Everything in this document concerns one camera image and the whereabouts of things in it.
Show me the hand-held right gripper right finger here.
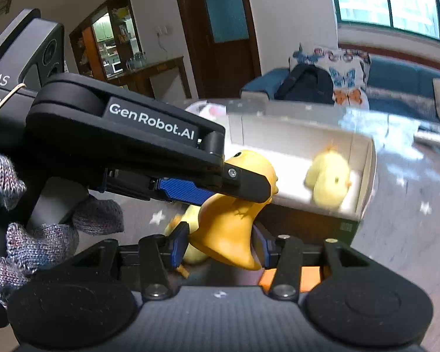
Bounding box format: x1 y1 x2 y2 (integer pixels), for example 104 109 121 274
253 225 376 300

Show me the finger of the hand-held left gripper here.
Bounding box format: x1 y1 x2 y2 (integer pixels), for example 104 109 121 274
104 159 274 207

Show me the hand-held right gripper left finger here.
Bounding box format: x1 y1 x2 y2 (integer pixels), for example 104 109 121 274
64 222 190 300

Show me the yellow plush chick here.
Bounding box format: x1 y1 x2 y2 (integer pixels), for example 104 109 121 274
304 143 353 210
164 204 208 278

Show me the white cardboard box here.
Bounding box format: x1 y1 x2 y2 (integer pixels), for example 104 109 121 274
225 98 378 247

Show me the yellow rubber duck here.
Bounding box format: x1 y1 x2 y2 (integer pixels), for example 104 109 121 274
189 150 279 271

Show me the orange block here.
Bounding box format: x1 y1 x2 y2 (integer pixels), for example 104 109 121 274
260 267 323 294

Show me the person's left hand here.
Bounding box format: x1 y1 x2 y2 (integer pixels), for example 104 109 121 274
0 154 126 324

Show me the wooden display cabinet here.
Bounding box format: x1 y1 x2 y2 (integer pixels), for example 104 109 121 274
69 0 143 81

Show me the white plastic bag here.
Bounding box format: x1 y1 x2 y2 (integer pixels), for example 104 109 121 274
185 100 227 119

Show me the wooden sideboard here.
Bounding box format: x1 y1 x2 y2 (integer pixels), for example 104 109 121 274
106 57 192 99

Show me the black backpack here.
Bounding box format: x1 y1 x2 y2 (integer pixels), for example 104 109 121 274
274 64 334 105

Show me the dark wooden door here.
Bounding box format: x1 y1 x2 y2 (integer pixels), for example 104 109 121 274
170 0 262 99

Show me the butterfly print pillow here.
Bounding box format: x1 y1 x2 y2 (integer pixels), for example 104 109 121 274
289 44 372 110

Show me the blue sofa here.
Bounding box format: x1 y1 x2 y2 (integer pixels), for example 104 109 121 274
241 56 440 122

